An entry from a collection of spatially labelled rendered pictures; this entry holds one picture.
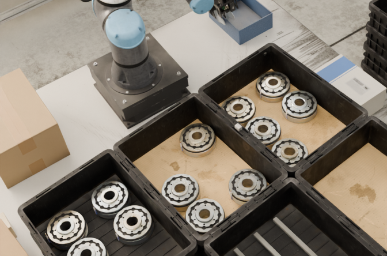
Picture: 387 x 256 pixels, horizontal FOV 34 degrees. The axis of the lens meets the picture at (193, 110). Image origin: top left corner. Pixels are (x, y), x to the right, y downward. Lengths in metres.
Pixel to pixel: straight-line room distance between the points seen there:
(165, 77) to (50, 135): 0.41
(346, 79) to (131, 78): 0.68
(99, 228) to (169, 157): 0.28
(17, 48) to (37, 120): 1.63
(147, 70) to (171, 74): 0.09
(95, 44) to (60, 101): 1.26
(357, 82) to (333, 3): 1.53
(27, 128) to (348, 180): 0.95
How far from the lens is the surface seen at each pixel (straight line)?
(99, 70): 2.16
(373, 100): 2.05
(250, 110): 1.89
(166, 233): 1.71
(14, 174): 2.04
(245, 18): 2.41
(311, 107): 1.90
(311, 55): 2.27
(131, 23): 1.96
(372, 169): 1.81
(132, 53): 1.98
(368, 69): 2.85
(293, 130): 1.88
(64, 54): 3.47
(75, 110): 2.21
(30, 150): 2.00
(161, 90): 2.07
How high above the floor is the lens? 2.30
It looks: 49 degrees down
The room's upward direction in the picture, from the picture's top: 9 degrees counter-clockwise
